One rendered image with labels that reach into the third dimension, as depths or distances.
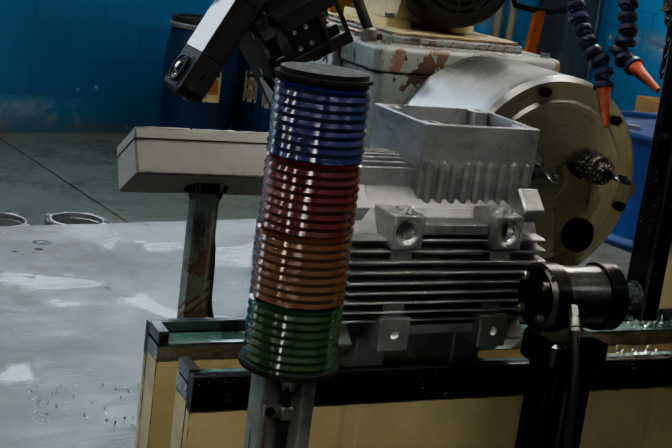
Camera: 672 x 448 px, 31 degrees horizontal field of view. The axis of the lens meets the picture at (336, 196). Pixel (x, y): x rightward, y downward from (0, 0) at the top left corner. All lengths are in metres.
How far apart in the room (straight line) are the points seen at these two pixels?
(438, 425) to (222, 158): 0.35
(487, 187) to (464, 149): 0.04
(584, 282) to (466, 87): 0.47
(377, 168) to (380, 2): 0.74
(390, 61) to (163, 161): 0.44
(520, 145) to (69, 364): 0.56
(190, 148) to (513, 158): 0.34
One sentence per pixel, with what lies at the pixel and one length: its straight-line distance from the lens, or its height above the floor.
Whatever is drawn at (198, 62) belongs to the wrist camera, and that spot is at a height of 1.17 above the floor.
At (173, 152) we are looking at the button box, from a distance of 1.25.
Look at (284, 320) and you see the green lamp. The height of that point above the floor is 1.07.
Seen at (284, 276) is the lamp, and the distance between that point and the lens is 0.74.
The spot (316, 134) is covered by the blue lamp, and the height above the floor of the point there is 1.18.
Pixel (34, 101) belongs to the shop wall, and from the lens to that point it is 6.83.
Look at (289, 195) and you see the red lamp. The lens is 0.73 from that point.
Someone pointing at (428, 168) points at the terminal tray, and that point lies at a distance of 1.08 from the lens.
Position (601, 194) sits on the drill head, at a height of 1.03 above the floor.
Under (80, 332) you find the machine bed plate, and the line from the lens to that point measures 1.48.
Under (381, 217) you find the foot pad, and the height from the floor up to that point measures 1.07.
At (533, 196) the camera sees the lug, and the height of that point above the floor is 1.09.
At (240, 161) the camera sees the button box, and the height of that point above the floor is 1.05.
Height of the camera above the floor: 1.30
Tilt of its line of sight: 12 degrees down
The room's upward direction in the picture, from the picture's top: 7 degrees clockwise
